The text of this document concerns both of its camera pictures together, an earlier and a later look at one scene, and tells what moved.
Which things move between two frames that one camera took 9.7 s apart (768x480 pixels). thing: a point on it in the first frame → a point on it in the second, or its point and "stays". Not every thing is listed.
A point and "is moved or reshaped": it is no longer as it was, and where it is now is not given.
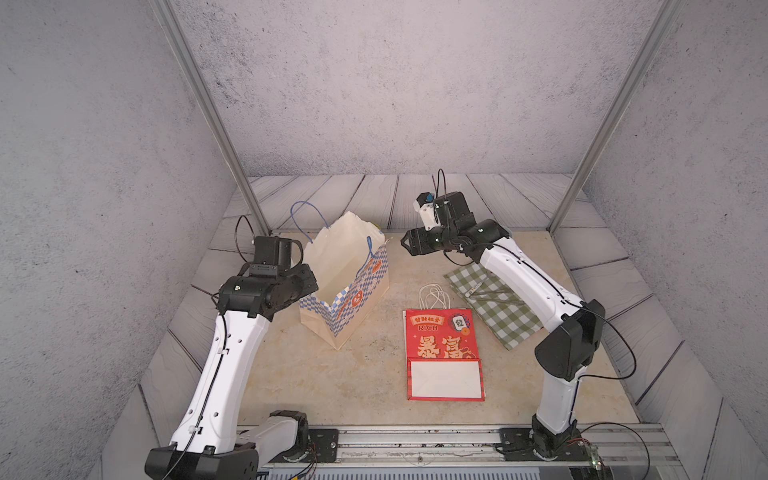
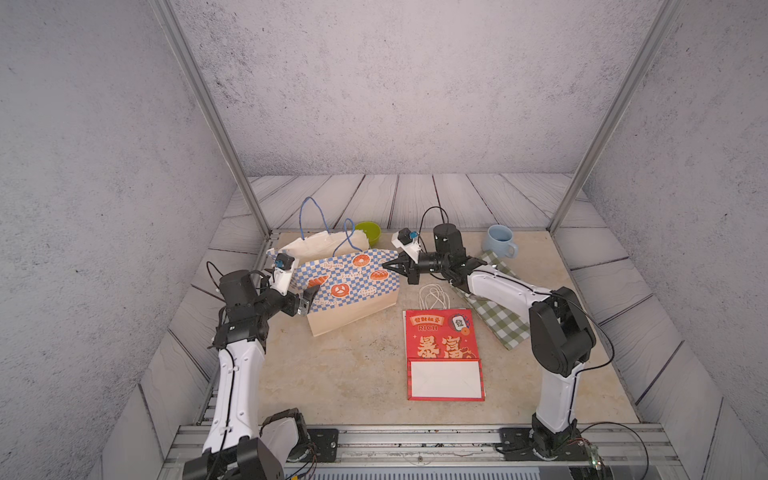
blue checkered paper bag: [350, 260] is moved or reshaped
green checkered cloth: [509, 316] stays
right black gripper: [416, 237] → [409, 269]
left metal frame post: [213, 117] stays
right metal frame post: [585, 176] stays
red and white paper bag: [442, 356] stays
